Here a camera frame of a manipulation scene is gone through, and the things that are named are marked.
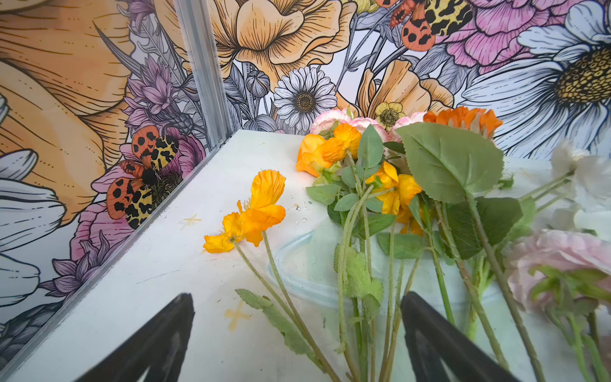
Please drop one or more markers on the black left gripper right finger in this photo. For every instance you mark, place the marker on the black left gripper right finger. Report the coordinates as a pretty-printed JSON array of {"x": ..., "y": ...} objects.
[{"x": 436, "y": 347}]

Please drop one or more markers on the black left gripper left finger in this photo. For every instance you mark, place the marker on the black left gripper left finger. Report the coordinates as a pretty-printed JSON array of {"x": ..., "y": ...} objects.
[{"x": 155, "y": 352}]

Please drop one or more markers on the yellow poppy flower stem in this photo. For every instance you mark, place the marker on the yellow poppy flower stem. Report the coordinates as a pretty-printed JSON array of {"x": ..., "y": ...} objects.
[{"x": 250, "y": 224}]

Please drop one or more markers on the pink rose flower stem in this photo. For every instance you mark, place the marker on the pink rose flower stem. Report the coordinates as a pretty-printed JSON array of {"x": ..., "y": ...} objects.
[{"x": 565, "y": 277}]

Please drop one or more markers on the orange gerbera flower stem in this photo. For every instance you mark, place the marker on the orange gerbera flower stem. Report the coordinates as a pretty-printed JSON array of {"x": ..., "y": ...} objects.
[{"x": 456, "y": 164}]

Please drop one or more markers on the orange yellow ranunculus bunch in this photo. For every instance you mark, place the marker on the orange yellow ranunculus bunch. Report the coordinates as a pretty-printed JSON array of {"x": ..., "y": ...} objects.
[{"x": 374, "y": 202}]

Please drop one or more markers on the white small flower stem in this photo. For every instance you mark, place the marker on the white small flower stem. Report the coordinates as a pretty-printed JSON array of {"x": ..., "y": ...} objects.
[{"x": 582, "y": 180}]

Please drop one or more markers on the aluminium frame post left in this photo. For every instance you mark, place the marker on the aluminium frame post left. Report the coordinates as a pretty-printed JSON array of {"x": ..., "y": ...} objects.
[{"x": 197, "y": 30}]

